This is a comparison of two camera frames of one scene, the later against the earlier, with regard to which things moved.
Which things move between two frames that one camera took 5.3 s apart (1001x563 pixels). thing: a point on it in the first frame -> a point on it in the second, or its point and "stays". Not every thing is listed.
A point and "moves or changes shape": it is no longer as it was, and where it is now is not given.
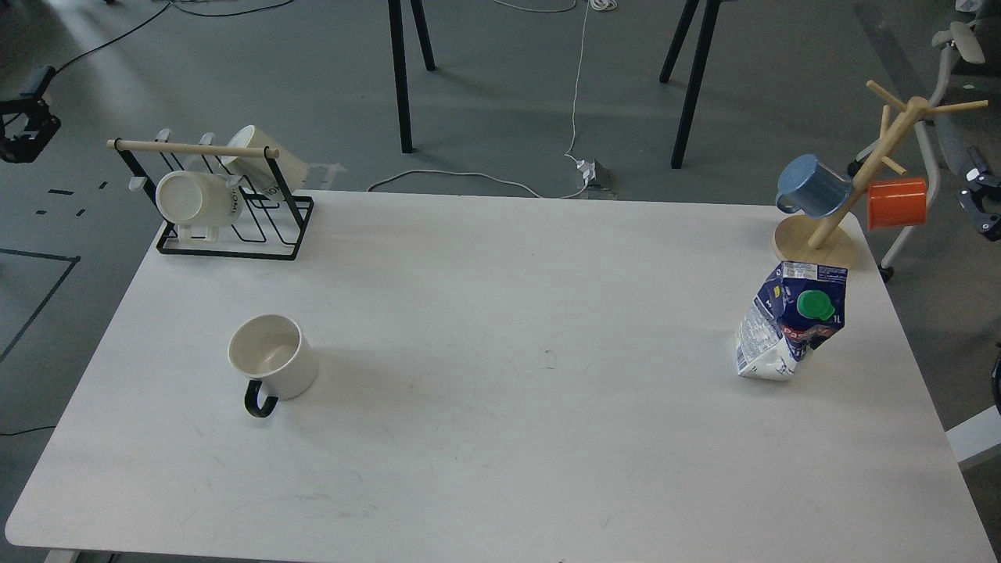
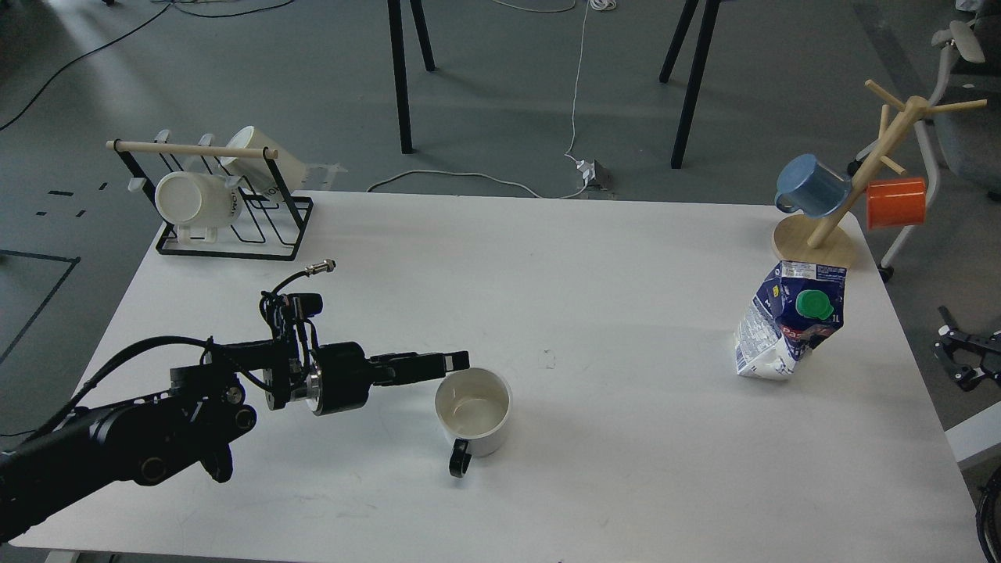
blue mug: [817, 190] stays
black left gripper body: [39, 126] -> [342, 375]
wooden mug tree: [830, 239] stays
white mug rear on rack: [285, 173] stays
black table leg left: [396, 18] stays
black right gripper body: [978, 179] -> [988, 345]
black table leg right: [703, 50] stays
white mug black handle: [274, 353] moves or changes shape
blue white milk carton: [798, 306] stays
